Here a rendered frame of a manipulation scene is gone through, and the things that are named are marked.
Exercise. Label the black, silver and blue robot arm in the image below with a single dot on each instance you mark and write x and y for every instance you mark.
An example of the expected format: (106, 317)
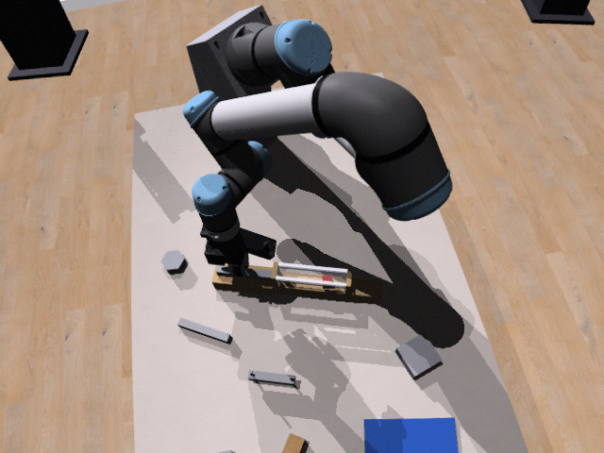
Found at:
(369, 116)

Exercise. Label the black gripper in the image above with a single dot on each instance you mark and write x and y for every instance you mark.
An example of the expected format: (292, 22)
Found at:
(222, 254)

